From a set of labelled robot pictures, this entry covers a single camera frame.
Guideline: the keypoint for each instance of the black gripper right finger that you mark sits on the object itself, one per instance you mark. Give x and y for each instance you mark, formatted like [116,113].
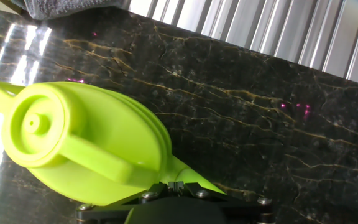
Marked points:
[247,208]

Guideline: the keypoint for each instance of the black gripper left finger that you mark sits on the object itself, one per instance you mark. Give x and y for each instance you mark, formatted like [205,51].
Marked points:
[110,210]

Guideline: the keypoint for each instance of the lime green watering can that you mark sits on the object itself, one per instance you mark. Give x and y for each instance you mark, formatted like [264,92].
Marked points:
[104,130]

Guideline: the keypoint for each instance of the dark marble-pattern board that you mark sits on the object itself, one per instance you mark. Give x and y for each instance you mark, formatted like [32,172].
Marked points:
[259,124]

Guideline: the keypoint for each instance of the grey towel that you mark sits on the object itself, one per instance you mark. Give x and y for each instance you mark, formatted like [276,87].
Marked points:
[67,7]

